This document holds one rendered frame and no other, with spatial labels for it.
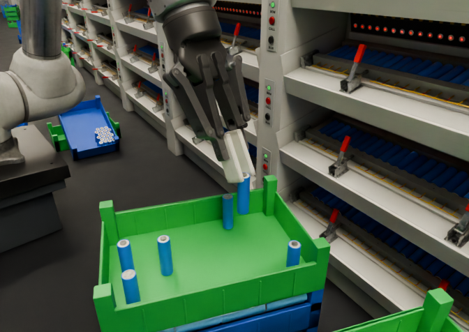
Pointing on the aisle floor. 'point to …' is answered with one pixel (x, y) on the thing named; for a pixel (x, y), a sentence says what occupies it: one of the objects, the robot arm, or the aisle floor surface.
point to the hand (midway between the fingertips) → (234, 156)
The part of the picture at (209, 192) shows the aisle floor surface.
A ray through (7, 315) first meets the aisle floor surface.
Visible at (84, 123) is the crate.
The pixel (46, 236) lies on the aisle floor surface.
